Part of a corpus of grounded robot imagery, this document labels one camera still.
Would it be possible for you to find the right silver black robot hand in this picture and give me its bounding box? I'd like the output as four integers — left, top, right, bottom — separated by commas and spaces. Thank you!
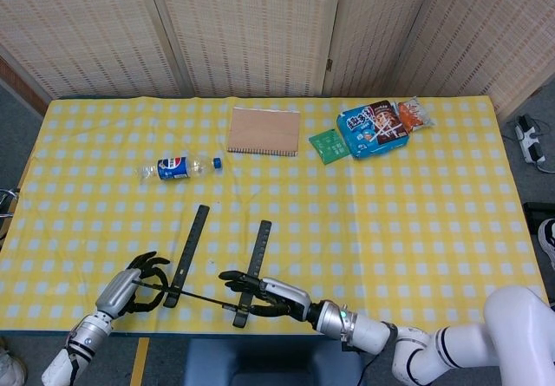
219, 270, 313, 320

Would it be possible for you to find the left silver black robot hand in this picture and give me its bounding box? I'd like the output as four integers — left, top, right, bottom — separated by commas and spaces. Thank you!
94, 251, 173, 320

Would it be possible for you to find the black folding laptop stand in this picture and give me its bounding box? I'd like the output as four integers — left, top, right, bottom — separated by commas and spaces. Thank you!
129, 204, 273, 329

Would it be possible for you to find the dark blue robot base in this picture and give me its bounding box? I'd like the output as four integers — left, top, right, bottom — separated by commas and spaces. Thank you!
181, 337, 368, 386

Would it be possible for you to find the yellow white checkered tablecloth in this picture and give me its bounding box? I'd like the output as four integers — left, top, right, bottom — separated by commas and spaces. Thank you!
0, 95, 550, 339

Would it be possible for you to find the yellow floor tape strip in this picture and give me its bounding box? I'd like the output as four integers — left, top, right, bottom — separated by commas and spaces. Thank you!
129, 337, 151, 386

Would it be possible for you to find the white shoe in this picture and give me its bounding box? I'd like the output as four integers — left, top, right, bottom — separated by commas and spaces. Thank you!
0, 345, 28, 385

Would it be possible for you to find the clear Pepsi plastic bottle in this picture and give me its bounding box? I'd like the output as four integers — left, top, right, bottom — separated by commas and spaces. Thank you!
137, 155, 225, 186

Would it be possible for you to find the green flat packet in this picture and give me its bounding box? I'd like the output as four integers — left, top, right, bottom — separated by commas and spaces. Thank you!
308, 128, 350, 166

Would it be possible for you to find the brown spiral notebook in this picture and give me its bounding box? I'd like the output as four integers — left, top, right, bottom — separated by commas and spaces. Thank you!
226, 107, 302, 158

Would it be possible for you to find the blue brown cookie package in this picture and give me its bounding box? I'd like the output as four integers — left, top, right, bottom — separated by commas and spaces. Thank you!
336, 101, 411, 160

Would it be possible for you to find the orange snack bag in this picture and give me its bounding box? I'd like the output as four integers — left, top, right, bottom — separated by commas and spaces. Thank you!
396, 95, 436, 134

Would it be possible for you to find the black white sneaker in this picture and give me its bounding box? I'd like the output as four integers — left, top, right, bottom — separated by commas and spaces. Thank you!
537, 219, 555, 271

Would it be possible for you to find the woven folding screen panel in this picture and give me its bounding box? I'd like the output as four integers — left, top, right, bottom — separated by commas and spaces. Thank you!
323, 0, 434, 97
142, 0, 346, 99
0, 0, 194, 101
389, 0, 555, 118

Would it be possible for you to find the white power strip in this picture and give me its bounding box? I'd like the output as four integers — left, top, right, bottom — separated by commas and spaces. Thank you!
514, 115, 548, 165

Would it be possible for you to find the metal tube frame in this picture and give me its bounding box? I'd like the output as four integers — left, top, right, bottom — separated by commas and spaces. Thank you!
0, 188, 22, 219

